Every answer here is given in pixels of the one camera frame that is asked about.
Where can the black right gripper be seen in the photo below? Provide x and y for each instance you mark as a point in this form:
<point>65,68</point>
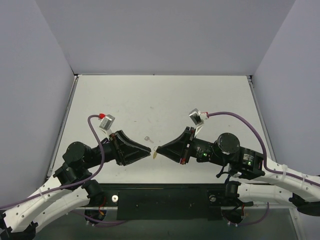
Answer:
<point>187,145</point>

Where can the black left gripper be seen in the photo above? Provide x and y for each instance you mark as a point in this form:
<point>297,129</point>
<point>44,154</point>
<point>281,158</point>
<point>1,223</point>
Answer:
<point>116,149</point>

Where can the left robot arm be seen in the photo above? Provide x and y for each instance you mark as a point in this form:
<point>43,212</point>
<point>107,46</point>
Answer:
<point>72,185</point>

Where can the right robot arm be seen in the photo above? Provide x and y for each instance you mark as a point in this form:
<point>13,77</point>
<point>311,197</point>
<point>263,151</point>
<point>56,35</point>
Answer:
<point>279,183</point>

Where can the loose silver key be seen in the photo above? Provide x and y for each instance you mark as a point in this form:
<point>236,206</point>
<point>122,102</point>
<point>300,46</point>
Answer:
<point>147,138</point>

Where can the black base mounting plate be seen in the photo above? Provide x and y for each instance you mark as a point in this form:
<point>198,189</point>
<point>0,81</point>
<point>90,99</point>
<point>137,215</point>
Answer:
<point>127,202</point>

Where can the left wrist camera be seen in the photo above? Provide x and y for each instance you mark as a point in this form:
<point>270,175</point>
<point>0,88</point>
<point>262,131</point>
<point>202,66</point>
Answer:
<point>106,122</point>

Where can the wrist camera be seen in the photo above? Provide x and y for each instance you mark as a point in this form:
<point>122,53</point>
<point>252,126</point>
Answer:
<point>106,122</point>
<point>198,118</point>

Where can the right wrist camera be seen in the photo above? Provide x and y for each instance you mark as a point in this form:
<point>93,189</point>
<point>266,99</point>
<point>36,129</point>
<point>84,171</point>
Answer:
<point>198,118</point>

